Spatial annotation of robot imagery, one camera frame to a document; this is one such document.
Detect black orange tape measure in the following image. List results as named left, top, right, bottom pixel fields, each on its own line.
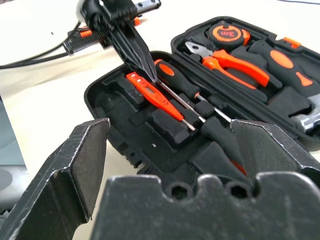
left=205, top=21, right=251, bottom=53

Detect orange voltage tester pen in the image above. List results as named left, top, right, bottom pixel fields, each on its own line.
left=125, top=71, right=197, bottom=132

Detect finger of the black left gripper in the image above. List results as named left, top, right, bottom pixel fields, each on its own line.
left=124, top=18, right=158, bottom=83
left=106, top=24, right=155, bottom=82

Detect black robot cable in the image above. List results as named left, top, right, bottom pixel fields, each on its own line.
left=0, top=21, right=82, bottom=70

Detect black orange handled screwdriver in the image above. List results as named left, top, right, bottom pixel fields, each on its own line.
left=153, top=59, right=234, bottom=124
left=156, top=79, right=248, bottom=177

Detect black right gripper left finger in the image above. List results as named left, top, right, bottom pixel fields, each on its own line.
left=0, top=117, right=111, bottom=240

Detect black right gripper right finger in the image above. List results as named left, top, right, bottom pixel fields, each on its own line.
left=230, top=119, right=320, bottom=186

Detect black orange handled hammer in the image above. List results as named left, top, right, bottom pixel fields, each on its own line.
left=247, top=39, right=320, bottom=135

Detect orange handled pliers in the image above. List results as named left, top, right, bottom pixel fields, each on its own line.
left=184, top=41, right=271, bottom=90

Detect black orange utility knife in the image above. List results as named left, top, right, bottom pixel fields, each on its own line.
left=63, top=0, right=162, bottom=55

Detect black tool case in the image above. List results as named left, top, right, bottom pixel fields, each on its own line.
left=83, top=16, right=320, bottom=187

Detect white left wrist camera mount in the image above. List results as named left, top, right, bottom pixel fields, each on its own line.
left=75, top=0, right=88, bottom=23

